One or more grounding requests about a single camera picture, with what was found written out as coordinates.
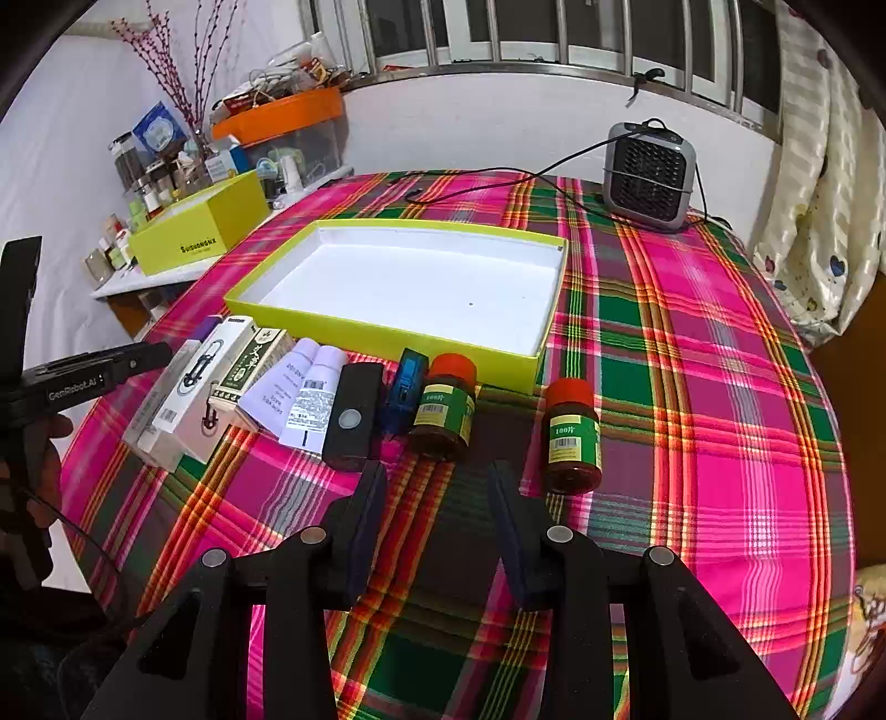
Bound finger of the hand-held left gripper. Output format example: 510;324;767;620
99;341;174;390

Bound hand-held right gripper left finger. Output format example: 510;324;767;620
81;460;389;720

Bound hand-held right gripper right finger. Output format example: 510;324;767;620
486;460;800;720

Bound slim white carton purple end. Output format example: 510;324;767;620
123;313;226;448

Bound large white carton black drawing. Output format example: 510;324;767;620
142;315;254;465

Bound green patterned carton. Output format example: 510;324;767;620
208;327;295;434

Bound brown medicine bottle red cap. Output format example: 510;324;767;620
540;378;602;495
407;353;478;461

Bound black rectangular device round button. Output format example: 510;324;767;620
322;362;386;472

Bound lavender cosmetic tube barcode label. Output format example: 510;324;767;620
279;346;349;454

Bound white cosmetic tube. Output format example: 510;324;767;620
242;338;320;434

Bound blue plastic stamp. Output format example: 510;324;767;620
379;348;430;439

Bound yellow-green shallow box tray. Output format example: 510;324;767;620
223;219;570;389

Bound plaid cloth covered desktop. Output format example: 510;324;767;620
59;169;856;720

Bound grey desktop fan heater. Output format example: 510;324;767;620
601;119;700;233

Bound person's left hand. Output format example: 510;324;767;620
23;414;76;517

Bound white side shelf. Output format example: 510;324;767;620
90;166;354;333

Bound row of small cosmetic bottles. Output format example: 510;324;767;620
83;156;209;285

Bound yellow-green cardboard box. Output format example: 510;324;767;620
128;171;271;276

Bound glass jar dark contents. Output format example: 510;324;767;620
109;131;146;188

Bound blue and white carton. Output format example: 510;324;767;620
206;138;250;182

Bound pink blossom branches in vase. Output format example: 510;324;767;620
111;0;240;181

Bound blue and white box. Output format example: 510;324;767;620
131;101;189;163

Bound clear storage bin orange lid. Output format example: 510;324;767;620
211;86;347;188

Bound pile of assorted clutter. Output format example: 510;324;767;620
211;42;354;115

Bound cream heart print curtain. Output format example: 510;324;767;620
751;0;886;347

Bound metal window grille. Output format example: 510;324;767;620
297;0;786;140

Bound black power cable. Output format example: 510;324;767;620
405;117;735;229

